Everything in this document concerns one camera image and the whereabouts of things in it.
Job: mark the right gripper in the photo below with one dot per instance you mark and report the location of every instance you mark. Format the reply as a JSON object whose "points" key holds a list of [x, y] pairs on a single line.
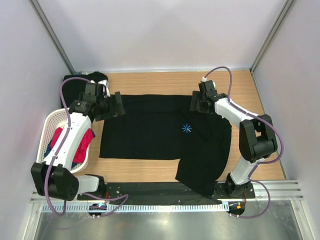
{"points": [[196, 96]]}

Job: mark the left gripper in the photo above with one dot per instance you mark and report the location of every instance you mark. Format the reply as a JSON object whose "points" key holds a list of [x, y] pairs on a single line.
{"points": [[119, 110]]}

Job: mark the black t shirt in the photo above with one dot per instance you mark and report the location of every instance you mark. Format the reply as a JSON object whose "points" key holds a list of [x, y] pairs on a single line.
{"points": [[72, 89], [162, 127]]}

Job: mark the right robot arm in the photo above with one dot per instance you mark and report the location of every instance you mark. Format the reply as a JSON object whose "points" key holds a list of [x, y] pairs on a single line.
{"points": [[257, 138]]}

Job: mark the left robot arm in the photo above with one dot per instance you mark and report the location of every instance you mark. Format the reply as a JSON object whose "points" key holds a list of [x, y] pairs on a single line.
{"points": [[53, 177]]}

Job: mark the folded black t shirt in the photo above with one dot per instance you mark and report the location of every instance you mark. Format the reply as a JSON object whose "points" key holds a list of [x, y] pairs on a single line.
{"points": [[72, 89]]}

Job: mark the pink t shirt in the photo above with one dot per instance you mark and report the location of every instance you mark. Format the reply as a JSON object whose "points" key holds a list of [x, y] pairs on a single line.
{"points": [[82, 147]]}

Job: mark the white plastic laundry basket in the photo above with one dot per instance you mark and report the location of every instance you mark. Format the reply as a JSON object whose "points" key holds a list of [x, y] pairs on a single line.
{"points": [[59, 119]]}

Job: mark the blue t shirt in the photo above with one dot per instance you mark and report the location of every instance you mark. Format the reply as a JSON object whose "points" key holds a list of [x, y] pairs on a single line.
{"points": [[50, 147]]}

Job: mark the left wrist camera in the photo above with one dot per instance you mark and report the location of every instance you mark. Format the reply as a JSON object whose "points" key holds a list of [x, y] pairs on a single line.
{"points": [[106, 83]]}

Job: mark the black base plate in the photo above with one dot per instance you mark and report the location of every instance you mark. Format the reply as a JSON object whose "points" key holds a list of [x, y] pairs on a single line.
{"points": [[172, 193]]}

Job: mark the slotted cable duct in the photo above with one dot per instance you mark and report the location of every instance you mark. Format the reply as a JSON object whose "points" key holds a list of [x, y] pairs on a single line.
{"points": [[91, 207]]}

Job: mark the aluminium rail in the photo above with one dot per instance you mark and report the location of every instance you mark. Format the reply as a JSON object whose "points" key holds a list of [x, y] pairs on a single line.
{"points": [[277, 189]]}

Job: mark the left frame post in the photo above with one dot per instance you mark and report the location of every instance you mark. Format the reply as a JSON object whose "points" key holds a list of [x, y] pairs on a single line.
{"points": [[52, 35]]}

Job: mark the frame post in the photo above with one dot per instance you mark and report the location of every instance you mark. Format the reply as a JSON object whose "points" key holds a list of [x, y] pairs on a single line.
{"points": [[52, 35], [280, 19]]}

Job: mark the right frame post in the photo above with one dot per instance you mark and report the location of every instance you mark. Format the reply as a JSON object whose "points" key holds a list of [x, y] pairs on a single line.
{"points": [[280, 19]]}

